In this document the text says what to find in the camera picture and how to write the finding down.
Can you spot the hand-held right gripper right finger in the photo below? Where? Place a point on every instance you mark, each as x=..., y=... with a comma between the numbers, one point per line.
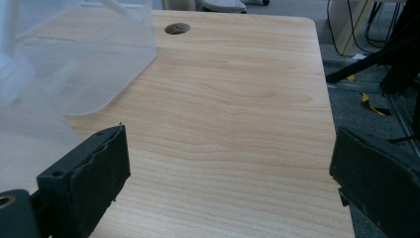
x=379, y=185

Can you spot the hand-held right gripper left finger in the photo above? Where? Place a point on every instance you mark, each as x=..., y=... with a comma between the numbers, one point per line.
x=82, y=178

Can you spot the clear plastic bag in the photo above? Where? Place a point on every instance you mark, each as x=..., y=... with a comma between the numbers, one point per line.
x=66, y=59

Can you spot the yellow tape strip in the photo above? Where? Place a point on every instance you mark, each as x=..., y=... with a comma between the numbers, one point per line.
x=371, y=105

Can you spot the black stand leg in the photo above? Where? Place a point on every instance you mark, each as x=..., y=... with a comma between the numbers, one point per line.
x=373, y=61

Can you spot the light wooden furniture panel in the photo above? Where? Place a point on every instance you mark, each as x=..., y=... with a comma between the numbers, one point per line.
x=351, y=23

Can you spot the grey chair base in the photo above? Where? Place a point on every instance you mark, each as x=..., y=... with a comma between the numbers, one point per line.
x=223, y=5

